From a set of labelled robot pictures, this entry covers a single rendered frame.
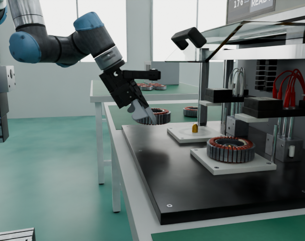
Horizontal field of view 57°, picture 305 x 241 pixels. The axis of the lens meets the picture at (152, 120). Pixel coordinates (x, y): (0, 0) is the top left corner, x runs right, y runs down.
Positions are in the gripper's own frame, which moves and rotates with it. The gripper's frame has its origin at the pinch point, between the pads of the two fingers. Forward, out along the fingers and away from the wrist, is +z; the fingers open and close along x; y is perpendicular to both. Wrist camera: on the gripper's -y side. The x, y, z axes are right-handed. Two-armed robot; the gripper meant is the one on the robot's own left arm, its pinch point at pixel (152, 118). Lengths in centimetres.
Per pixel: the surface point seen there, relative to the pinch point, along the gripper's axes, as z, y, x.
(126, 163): 2.3, 12.9, 15.3
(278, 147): 15.7, -21.1, 25.8
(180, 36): -19.9, -9.3, 33.4
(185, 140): 9.0, -4.3, 7.5
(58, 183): 47, 86, -145
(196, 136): 10.7, -8.2, 5.4
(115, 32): -46, -55, -448
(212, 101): 4.7, -18.6, 2.6
